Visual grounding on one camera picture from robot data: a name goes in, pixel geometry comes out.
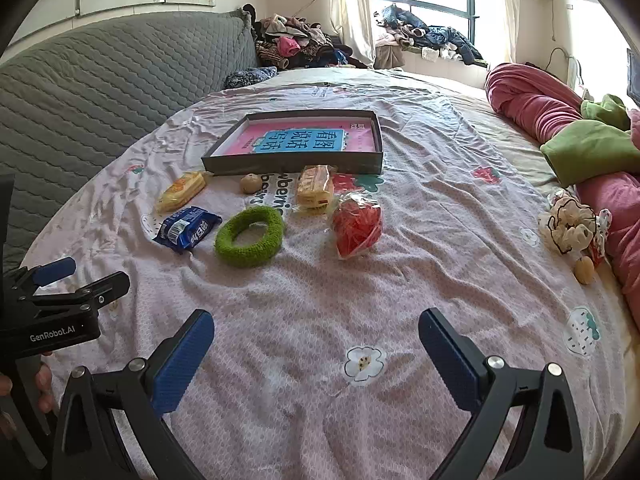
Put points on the grey quilted sofa cover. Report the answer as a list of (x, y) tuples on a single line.
[(100, 110)]

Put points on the walnut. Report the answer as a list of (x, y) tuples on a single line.
[(584, 270), (249, 183)]

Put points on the dark floral cushion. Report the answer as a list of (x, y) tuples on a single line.
[(250, 78)]

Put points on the grey cardboard box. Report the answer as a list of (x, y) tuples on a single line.
[(295, 162)]

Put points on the person's left hand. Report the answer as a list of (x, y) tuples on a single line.
[(44, 385)]

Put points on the pile of mixed clothes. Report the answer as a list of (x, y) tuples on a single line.
[(295, 42)]

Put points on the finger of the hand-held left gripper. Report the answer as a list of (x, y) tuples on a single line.
[(95, 292), (52, 270)]

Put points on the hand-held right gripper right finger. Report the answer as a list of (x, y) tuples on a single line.
[(450, 360)]

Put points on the pile of dark clothes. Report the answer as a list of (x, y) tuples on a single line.
[(430, 35)]

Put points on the red snack bag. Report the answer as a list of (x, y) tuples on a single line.
[(356, 225)]

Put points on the white plush toy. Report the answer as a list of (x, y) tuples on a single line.
[(570, 225)]

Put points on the pink and blue book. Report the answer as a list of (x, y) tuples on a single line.
[(300, 139)]

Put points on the large yellow cracker packet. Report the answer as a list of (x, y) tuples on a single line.
[(315, 187)]

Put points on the cream curtain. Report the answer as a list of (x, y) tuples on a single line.
[(352, 5), (507, 10)]

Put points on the blue cookie packet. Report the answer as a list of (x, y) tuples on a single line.
[(186, 227)]

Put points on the pink blanket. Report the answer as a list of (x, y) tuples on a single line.
[(540, 105)]

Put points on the pink printed bedsheet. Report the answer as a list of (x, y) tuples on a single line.
[(350, 285)]

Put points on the small yellow snack packet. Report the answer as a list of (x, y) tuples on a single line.
[(180, 191)]

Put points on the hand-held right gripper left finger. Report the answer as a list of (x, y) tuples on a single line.
[(182, 365)]

